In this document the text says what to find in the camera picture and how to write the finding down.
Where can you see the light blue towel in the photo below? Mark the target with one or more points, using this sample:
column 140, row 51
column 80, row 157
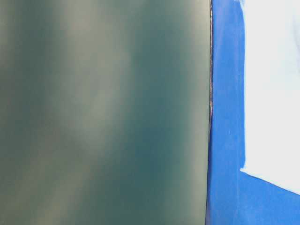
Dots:
column 272, row 91

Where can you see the green backdrop panel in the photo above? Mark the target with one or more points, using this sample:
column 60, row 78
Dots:
column 104, row 112

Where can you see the dark blue table cloth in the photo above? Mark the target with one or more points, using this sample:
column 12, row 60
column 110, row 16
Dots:
column 235, row 198

